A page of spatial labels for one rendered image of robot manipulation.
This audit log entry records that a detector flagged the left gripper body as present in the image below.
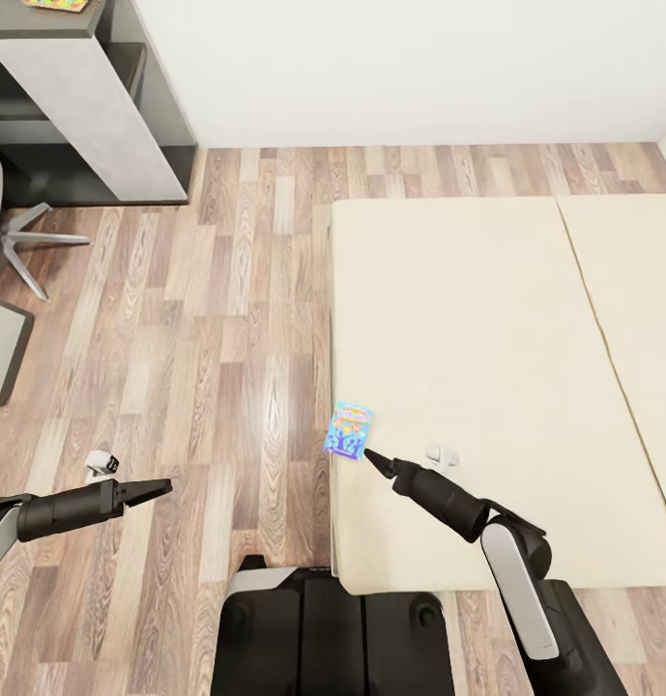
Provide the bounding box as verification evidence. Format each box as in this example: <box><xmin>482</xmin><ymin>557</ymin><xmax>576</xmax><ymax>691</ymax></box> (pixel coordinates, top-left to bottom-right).
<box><xmin>52</xmin><ymin>478</ymin><xmax>125</xmax><ymax>534</ymax></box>

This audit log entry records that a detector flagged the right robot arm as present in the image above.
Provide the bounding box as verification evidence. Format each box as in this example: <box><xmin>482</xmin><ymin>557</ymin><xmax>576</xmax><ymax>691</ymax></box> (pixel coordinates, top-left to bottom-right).
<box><xmin>363</xmin><ymin>446</ymin><xmax>629</xmax><ymax>696</ymax></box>

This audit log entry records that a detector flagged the board game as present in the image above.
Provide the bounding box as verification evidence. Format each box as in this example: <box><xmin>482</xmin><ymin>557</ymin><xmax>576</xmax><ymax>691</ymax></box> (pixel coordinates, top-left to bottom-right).
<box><xmin>323</xmin><ymin>400</ymin><xmax>373</xmax><ymax>460</ymax></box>

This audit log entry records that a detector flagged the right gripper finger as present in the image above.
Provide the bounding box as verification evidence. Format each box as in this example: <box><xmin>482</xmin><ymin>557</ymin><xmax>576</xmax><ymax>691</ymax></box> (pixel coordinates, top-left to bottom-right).
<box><xmin>363</xmin><ymin>449</ymin><xmax>402</xmax><ymax>480</ymax></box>

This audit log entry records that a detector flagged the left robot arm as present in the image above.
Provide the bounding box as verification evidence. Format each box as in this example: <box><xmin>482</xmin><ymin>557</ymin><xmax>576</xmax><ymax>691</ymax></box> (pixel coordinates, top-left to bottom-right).
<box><xmin>0</xmin><ymin>449</ymin><xmax>172</xmax><ymax>561</ymax></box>

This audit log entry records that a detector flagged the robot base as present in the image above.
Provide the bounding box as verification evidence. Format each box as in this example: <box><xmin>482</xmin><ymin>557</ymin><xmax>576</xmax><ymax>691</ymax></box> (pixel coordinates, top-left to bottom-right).
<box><xmin>211</xmin><ymin>554</ymin><xmax>455</xmax><ymax>696</ymax></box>

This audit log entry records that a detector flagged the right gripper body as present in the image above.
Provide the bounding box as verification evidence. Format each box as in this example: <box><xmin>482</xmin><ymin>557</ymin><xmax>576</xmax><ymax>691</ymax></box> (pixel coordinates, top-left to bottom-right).
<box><xmin>392</xmin><ymin>460</ymin><xmax>463</xmax><ymax>523</ymax></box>

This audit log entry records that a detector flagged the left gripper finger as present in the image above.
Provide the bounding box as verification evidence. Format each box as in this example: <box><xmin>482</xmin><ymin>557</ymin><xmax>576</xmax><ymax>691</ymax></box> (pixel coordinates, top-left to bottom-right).
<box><xmin>122</xmin><ymin>485</ymin><xmax>172</xmax><ymax>508</ymax></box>
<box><xmin>113</xmin><ymin>478</ymin><xmax>171</xmax><ymax>510</ymax></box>

